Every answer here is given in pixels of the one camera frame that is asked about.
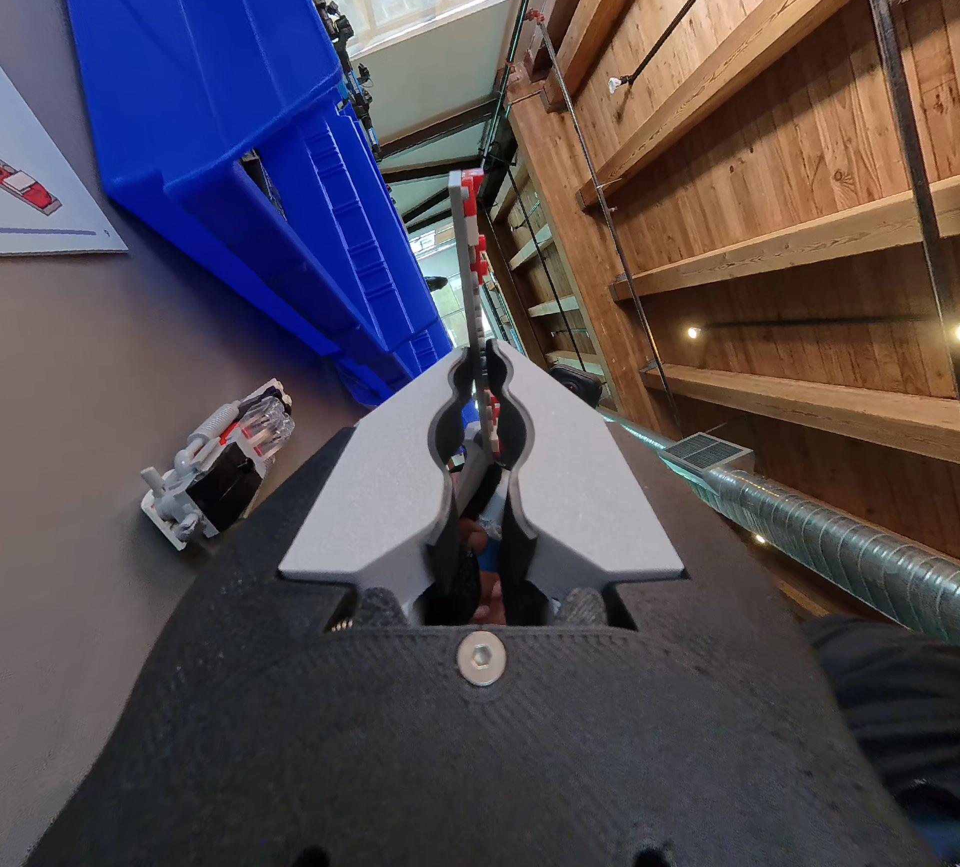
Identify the white bulb on black rod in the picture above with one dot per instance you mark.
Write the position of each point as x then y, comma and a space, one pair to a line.
615, 85

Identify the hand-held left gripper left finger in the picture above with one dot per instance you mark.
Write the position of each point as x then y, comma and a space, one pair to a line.
360, 499

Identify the thin threaded metal rod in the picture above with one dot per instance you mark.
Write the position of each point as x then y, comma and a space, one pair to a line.
600, 192

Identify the large blue plastic bin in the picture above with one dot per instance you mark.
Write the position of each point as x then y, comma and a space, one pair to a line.
420, 357
210, 42

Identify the long grey brick plate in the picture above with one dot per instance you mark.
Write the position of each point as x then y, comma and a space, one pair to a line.
463, 244

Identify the black overhead equipment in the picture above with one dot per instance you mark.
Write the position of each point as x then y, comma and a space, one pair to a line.
345, 34

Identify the white instruction sheet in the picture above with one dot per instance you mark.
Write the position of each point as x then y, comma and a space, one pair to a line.
37, 207

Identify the silver ventilation duct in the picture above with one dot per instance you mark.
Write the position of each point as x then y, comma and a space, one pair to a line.
825, 537

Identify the square duct vent grille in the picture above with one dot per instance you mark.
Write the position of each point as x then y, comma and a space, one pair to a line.
705, 453

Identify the thick threaded metal rod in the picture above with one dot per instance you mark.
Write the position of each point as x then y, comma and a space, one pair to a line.
900, 94

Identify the grey black brick model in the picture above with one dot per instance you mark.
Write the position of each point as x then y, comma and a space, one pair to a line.
217, 484

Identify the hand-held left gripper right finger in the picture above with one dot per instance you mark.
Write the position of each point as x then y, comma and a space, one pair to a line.
592, 499

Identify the person's dark clothing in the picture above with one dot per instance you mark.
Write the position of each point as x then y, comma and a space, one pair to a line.
900, 717

